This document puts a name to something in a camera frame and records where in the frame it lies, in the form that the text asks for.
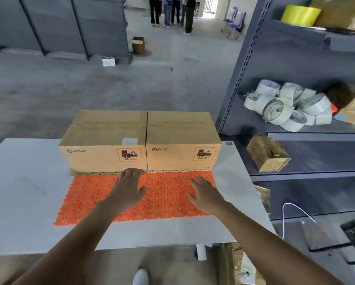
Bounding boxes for person's right forearm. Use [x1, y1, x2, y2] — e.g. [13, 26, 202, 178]
[216, 203, 343, 285]

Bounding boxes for grey metal shelf rack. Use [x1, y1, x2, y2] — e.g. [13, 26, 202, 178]
[215, 0, 355, 223]

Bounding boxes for brown cardboard shipping box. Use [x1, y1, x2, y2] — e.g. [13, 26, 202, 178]
[146, 111, 223, 171]

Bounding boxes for plastic wrapped brown package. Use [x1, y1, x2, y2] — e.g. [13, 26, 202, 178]
[254, 185, 272, 215]

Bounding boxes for open cardboard box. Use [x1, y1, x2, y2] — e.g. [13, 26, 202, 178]
[131, 36, 149, 55]

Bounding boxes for person's left forearm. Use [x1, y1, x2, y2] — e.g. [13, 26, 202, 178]
[13, 202, 119, 285]

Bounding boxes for pile of white tape rolls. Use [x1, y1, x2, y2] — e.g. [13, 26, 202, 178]
[244, 79, 334, 133]

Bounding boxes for large cardboard box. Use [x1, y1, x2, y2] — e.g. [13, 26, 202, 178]
[310, 0, 355, 35]

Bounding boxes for person's white shoe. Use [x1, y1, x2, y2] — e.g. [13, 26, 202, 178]
[132, 268, 150, 285]

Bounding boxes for row of grey shelf racks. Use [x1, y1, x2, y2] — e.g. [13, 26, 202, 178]
[0, 0, 133, 64]

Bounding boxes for cardboard box with grey tape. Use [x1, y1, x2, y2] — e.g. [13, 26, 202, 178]
[58, 110, 148, 173]

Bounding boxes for dark brown bundle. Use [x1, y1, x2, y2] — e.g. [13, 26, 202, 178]
[326, 84, 355, 110]

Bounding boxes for black cable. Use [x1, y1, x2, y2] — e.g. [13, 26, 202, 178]
[322, 27, 355, 36]

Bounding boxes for person's right hand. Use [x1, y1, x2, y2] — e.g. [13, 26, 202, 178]
[188, 176, 229, 216]

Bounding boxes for small taped cardboard box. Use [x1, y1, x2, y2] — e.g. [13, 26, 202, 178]
[245, 135, 291, 173]

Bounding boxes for blue chair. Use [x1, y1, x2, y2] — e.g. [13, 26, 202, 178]
[221, 7, 246, 41]

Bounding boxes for brown paper parcel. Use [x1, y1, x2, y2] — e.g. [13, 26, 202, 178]
[333, 96, 355, 129]

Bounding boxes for orange studded plastic mat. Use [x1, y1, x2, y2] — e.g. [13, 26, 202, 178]
[53, 170, 217, 227]

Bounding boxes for person's left hand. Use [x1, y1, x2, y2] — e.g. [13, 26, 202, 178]
[107, 168, 147, 212]

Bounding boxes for green studded plastic mat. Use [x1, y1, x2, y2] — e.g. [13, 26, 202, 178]
[69, 170, 125, 176]

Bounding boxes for white cable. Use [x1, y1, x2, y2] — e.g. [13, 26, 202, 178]
[282, 202, 316, 238]

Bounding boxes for flattened cardboard with plastic wrap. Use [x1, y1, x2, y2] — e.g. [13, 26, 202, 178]
[218, 243, 268, 285]

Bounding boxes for white table leg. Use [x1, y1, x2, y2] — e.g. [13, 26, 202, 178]
[196, 243, 208, 261]

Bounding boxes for yellow tape roll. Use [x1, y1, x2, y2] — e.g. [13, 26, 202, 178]
[280, 5, 322, 27]

